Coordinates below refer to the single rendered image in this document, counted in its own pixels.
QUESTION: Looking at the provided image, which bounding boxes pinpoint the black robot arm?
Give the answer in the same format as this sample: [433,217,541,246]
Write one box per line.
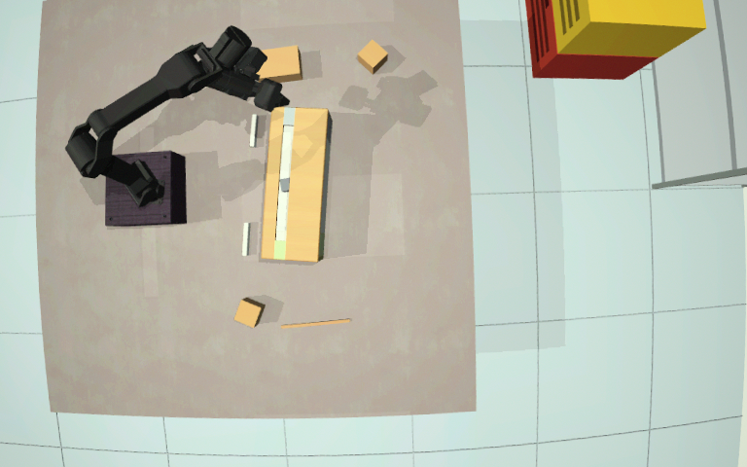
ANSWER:
[65,25,267,207]

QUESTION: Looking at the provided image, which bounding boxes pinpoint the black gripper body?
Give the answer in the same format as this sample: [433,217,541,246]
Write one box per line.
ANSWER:
[219,67,282,112]

